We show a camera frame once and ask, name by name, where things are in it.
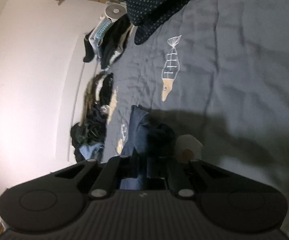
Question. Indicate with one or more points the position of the dotted navy pillow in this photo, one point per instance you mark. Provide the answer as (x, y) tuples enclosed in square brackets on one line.
[(159, 7)]

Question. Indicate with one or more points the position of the grey printed quilt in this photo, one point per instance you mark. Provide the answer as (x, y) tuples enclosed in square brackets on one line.
[(234, 67)]

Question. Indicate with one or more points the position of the black garment pile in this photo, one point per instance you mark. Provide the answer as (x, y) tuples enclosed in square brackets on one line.
[(105, 87)]

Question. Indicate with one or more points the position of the light blue garment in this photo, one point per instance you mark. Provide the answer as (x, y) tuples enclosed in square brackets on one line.
[(90, 151)]

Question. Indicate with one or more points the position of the stack of folded clothes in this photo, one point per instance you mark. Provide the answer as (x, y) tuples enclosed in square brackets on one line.
[(109, 45)]

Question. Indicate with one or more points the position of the dark green garment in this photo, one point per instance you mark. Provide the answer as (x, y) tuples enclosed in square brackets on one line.
[(89, 127)]

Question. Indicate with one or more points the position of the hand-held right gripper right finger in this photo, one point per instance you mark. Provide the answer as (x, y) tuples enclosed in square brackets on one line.
[(177, 175)]

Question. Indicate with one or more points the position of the khaki folded clothes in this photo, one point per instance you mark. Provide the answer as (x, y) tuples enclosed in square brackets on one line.
[(90, 90)]

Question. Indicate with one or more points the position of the butterfly wall sticker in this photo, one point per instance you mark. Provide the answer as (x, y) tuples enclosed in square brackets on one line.
[(60, 0)]

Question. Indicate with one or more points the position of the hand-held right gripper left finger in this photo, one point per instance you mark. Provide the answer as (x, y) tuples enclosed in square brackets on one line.
[(109, 172)]

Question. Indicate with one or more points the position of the navy printed T-shirt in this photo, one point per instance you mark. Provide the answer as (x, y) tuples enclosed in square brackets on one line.
[(139, 135)]

